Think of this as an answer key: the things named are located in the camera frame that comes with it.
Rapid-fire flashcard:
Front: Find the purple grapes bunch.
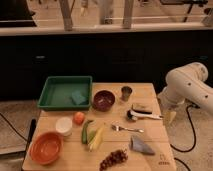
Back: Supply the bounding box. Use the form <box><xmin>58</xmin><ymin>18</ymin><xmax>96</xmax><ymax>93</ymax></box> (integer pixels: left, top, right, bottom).
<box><xmin>99</xmin><ymin>149</ymin><xmax>128</xmax><ymax>171</ymax></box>

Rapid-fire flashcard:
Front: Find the silver fork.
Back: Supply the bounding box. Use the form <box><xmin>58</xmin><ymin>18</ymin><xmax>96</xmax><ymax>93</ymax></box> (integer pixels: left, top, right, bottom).
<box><xmin>111</xmin><ymin>125</ymin><xmax>144</xmax><ymax>133</ymax></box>

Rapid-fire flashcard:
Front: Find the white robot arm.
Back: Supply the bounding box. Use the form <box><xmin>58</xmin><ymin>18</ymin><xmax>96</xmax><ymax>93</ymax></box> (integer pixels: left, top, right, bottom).
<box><xmin>157</xmin><ymin>62</ymin><xmax>213</xmax><ymax>125</ymax></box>

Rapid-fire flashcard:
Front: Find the green plastic tray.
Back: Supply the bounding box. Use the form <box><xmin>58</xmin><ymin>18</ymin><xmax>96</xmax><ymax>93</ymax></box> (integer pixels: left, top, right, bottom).
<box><xmin>38</xmin><ymin>76</ymin><xmax>92</xmax><ymax>111</ymax></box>

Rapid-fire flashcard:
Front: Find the white handled dish brush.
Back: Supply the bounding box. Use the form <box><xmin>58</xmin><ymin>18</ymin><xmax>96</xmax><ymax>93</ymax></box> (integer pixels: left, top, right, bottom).
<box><xmin>127</xmin><ymin>110</ymin><xmax>162</xmax><ymax>121</ymax></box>

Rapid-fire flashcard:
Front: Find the yellow corn cob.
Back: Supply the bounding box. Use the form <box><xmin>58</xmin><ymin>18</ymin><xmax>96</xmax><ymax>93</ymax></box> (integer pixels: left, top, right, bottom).
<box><xmin>88</xmin><ymin>125</ymin><xmax>105</xmax><ymax>151</ymax></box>

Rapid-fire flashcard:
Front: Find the green pepper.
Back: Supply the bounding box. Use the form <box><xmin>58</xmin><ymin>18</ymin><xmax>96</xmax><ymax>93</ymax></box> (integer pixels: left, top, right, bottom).
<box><xmin>81</xmin><ymin>120</ymin><xmax>96</xmax><ymax>144</ymax></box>

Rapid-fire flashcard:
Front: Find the dark sponge block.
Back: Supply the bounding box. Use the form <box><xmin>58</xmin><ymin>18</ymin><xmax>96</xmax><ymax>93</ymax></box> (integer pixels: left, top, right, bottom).
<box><xmin>132</xmin><ymin>103</ymin><xmax>152</xmax><ymax>113</ymax></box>

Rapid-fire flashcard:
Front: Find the grey blue towel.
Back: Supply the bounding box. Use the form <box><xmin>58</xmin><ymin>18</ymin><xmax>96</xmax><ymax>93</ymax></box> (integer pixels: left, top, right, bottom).
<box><xmin>129</xmin><ymin>135</ymin><xmax>155</xmax><ymax>155</ymax></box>

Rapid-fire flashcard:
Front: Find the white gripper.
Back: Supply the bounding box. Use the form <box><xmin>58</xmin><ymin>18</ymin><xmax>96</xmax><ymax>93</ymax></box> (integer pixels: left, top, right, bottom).
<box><xmin>157</xmin><ymin>92</ymin><xmax>177</xmax><ymax>126</ymax></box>

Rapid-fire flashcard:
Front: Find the purple bowl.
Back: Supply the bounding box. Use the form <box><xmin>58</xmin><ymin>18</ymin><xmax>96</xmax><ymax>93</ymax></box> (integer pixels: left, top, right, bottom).
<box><xmin>92</xmin><ymin>90</ymin><xmax>115</xmax><ymax>112</ymax></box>

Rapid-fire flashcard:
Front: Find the white plastic cup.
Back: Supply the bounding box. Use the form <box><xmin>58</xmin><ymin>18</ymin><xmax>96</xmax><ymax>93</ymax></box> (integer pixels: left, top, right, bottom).
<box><xmin>55</xmin><ymin>117</ymin><xmax>72</xmax><ymax>136</ymax></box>

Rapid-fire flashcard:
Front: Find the wooden cutting board table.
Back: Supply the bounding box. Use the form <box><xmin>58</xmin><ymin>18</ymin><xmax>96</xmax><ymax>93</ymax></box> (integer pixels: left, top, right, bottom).
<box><xmin>23</xmin><ymin>83</ymin><xmax>176</xmax><ymax>171</ymax></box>

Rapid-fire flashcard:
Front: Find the black handle at table edge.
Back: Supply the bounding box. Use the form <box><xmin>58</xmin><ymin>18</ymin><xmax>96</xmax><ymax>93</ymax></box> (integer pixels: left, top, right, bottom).
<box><xmin>26</xmin><ymin>119</ymin><xmax>36</xmax><ymax>151</ymax></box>

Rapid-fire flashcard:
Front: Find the orange fruit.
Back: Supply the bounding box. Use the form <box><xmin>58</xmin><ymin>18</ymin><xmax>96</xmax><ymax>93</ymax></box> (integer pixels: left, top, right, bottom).
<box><xmin>73</xmin><ymin>112</ymin><xmax>85</xmax><ymax>125</ymax></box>

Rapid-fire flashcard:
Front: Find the metal cup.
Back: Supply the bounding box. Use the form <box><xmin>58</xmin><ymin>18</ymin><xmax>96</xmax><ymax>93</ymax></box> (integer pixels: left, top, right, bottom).
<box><xmin>121</xmin><ymin>86</ymin><xmax>132</xmax><ymax>101</ymax></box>

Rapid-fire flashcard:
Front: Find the black cable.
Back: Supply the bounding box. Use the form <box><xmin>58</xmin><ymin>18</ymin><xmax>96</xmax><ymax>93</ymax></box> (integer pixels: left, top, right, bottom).
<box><xmin>169</xmin><ymin>103</ymin><xmax>201</xmax><ymax>154</ymax></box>

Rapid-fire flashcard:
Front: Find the orange bowl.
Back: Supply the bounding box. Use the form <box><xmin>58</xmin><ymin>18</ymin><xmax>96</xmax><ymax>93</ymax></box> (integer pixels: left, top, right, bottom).
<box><xmin>29</xmin><ymin>132</ymin><xmax>63</xmax><ymax>165</ymax></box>

